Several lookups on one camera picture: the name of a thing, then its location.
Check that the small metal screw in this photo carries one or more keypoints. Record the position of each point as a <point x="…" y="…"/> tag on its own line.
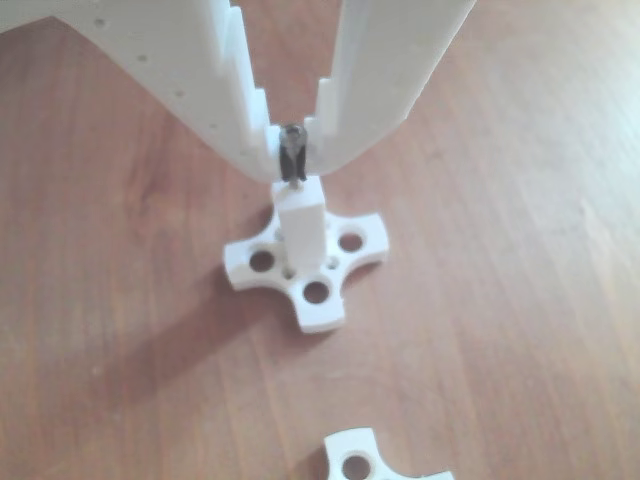
<point x="293" y="134"/>

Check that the white cross-base post stand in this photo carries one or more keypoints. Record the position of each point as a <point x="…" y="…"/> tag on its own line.
<point x="335" y="445"/>
<point x="300" y="230"/>

